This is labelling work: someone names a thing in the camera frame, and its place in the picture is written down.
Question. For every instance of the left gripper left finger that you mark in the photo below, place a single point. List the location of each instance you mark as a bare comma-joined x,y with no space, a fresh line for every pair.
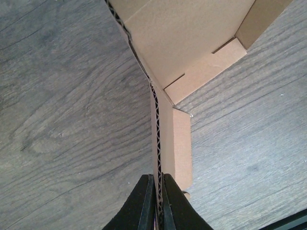
138,212

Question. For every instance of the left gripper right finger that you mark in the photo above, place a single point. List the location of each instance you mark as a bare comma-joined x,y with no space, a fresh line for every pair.
178,212

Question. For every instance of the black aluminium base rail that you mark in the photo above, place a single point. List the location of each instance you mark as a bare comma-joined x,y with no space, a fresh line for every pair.
297,221

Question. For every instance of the brown cardboard box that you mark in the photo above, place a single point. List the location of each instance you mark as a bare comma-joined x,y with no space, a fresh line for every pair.
181,45

